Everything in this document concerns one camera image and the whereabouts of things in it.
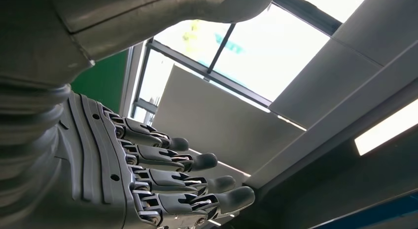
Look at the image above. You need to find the dark window frame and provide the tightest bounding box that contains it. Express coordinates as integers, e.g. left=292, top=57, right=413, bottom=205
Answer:
left=130, top=0, right=343, bottom=121

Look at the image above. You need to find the blue metal beam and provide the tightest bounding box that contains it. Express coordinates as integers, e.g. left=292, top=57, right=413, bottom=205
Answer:
left=310, top=192, right=418, bottom=229

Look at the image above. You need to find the ceiling light strip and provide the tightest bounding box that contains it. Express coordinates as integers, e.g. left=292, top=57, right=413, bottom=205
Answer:
left=354, top=98, right=418, bottom=157

